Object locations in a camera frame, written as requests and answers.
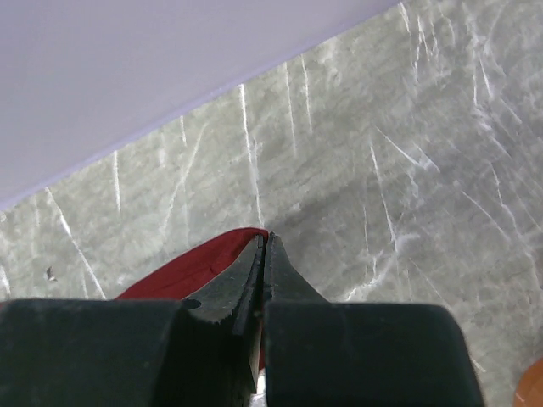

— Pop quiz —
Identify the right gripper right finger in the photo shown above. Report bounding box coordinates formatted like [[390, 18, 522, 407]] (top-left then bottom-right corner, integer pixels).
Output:
[[262, 232, 329, 316]]

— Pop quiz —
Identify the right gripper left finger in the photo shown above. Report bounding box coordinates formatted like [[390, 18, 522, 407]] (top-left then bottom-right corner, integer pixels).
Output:
[[182, 235, 264, 335]]

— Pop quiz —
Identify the dark red t-shirt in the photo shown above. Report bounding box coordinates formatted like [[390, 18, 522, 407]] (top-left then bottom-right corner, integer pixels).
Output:
[[119, 227, 269, 300]]

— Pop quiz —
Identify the orange plastic basket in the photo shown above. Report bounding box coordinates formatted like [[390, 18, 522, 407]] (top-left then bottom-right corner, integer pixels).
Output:
[[512, 358, 543, 407]]

